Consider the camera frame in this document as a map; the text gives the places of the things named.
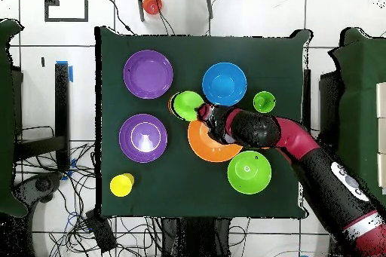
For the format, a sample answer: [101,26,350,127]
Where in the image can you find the small green bowl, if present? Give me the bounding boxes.
[170,90,205,122]

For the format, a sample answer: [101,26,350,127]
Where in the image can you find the large orange bowl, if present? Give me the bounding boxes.
[187,119,244,164]

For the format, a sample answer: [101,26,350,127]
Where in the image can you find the blue bowl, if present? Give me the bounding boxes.
[201,62,248,107]

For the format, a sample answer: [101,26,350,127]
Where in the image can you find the green cup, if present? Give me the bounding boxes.
[252,90,276,114]

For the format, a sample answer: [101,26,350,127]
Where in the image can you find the dark green tablecloth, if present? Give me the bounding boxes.
[94,26,311,221]

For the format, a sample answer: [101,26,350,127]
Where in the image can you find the purple bowl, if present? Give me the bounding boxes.
[123,49,174,100]
[118,113,168,164]

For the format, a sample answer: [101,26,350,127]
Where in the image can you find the large green bowl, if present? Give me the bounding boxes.
[227,150,273,195]

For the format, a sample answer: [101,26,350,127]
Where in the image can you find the yellow cup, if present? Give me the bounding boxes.
[109,173,136,198]

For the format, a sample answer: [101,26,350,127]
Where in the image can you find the small orange bowl on floor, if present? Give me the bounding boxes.
[142,0,164,16]

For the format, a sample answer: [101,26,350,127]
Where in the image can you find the neighbouring green table cloth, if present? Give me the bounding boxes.
[328,27,386,210]
[0,18,29,219]

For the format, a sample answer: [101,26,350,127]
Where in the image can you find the black box on floor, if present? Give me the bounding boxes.
[84,209,118,254]

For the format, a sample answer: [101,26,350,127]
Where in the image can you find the white boxes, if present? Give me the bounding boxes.
[375,81,386,193]

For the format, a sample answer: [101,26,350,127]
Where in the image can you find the grey black machine base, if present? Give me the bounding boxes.
[13,172,63,203]

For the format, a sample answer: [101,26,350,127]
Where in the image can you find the grey camera stand legs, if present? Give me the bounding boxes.
[134,0,217,23]

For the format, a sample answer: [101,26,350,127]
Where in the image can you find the bundle of cables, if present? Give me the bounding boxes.
[16,142,164,257]

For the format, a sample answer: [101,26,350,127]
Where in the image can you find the black post stand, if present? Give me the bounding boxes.
[14,62,71,170]

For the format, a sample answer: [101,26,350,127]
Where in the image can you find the black square frame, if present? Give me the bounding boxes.
[44,0,89,23]

